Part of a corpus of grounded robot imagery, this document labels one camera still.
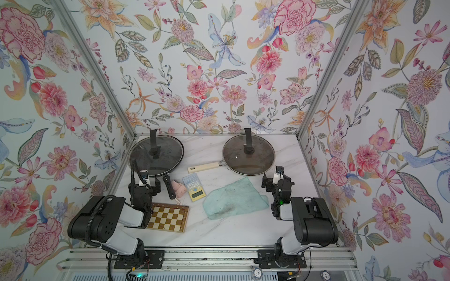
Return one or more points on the pink small object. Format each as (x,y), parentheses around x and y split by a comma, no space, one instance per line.
(179,189)

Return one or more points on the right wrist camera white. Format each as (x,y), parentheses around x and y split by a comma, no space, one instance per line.
(278,172)

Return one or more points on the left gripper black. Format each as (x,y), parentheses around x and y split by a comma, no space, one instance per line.
(153,188)

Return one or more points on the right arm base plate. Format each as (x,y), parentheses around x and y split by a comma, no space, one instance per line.
(276,259)

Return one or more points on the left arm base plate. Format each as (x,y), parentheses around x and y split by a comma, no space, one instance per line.
(152,259)

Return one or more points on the glass pot lid black handle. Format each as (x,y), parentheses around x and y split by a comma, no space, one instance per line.
(248,154)

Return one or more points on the light green cleaning cloth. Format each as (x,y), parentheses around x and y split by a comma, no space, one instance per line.
(237,198)

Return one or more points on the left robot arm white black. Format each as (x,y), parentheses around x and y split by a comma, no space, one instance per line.
(97,222)

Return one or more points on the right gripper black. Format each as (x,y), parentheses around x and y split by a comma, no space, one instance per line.
(266,181)

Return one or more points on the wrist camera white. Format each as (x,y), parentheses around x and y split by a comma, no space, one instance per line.
(278,172)
(143,178)

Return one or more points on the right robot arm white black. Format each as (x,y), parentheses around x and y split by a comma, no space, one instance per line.
(313,225)

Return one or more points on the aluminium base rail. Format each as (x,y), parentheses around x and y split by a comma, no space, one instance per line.
(177,259)

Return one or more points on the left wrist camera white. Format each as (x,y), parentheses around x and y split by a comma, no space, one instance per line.
(143,178)

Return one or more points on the wooden chessboard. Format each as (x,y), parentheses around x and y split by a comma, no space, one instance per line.
(169,217)

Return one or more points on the brown frying pan cream handle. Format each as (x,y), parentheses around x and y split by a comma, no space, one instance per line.
(204,166)

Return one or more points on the yellow blue calculator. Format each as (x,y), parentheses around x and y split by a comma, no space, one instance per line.
(194,187)

